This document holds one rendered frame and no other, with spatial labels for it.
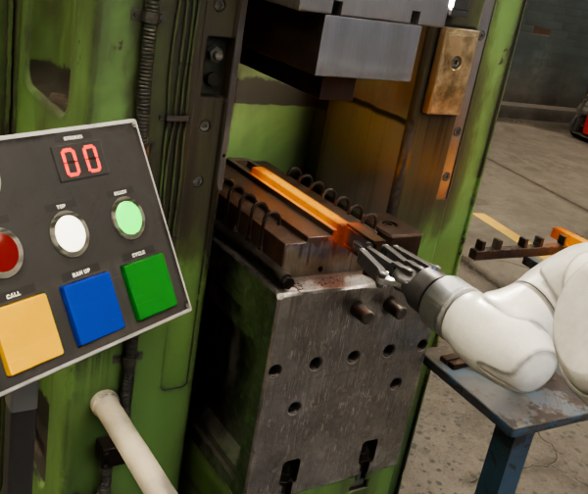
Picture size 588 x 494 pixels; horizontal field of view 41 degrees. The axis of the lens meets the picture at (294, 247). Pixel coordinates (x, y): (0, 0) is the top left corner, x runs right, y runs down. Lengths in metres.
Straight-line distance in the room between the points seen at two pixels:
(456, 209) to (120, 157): 0.93
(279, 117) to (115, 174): 0.83
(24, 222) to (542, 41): 8.51
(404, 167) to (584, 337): 1.12
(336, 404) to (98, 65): 0.75
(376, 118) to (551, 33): 7.65
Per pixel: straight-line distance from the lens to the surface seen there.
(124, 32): 1.26
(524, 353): 1.09
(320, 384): 1.46
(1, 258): 0.93
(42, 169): 0.99
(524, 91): 9.26
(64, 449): 1.56
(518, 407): 1.61
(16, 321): 0.92
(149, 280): 1.05
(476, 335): 1.12
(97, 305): 0.99
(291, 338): 1.36
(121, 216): 1.04
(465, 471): 2.63
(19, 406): 1.16
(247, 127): 1.80
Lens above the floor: 1.46
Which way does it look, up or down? 21 degrees down
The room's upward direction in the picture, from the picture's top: 10 degrees clockwise
